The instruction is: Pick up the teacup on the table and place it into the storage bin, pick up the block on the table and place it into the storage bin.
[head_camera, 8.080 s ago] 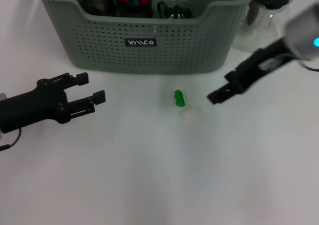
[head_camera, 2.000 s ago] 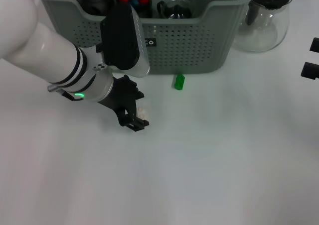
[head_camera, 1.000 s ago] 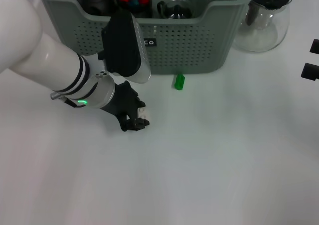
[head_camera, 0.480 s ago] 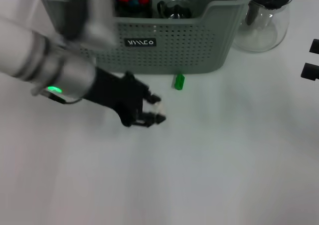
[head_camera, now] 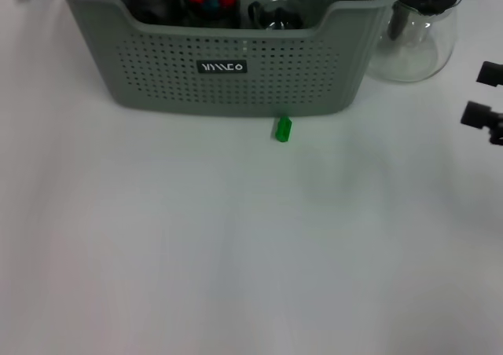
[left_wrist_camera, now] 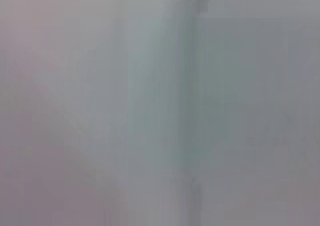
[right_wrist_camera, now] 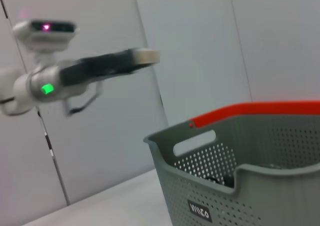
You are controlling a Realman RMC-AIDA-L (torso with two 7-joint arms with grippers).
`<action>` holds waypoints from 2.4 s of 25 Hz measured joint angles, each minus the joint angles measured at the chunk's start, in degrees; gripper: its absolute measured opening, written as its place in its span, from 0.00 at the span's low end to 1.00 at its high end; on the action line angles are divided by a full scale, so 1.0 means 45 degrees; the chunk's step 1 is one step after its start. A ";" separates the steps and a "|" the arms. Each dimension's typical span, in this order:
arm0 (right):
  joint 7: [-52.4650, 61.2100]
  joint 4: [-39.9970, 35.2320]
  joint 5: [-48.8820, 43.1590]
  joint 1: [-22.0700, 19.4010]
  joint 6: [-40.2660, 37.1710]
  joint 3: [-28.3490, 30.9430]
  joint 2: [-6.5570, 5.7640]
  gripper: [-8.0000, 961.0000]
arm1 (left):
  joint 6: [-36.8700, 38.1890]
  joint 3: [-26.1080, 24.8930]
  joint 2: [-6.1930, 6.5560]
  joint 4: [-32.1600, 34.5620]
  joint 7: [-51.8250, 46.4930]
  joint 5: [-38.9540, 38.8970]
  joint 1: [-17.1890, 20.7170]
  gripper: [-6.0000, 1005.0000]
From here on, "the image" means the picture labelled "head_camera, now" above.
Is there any dark green toy brick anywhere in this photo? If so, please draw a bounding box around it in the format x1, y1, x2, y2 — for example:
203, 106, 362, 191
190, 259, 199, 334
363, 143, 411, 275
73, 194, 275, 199
270, 115, 294, 143

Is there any black ceramic teapot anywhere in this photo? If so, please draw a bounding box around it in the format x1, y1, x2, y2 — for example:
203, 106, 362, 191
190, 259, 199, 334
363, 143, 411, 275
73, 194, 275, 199
125, 0, 178, 24

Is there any glass carafe black lid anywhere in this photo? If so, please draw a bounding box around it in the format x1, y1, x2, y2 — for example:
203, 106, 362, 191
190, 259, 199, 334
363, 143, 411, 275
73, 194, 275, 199
365, 0, 464, 83

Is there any grey-green perforated storage bin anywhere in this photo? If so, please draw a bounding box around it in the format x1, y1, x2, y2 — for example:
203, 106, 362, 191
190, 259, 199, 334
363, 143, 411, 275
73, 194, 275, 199
53, 0, 409, 117

